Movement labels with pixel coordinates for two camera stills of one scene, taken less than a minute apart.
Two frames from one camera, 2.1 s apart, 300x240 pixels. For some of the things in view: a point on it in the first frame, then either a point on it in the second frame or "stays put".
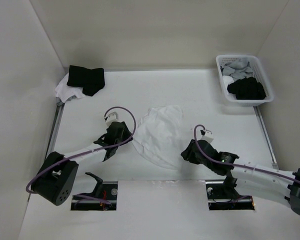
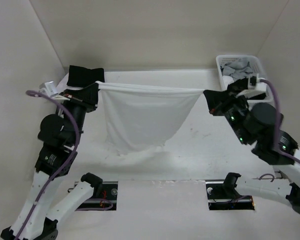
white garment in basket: [227, 80] stays put
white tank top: [162, 136] to [139, 118]
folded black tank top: [92, 80] stays put
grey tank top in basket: [239, 69] stays put
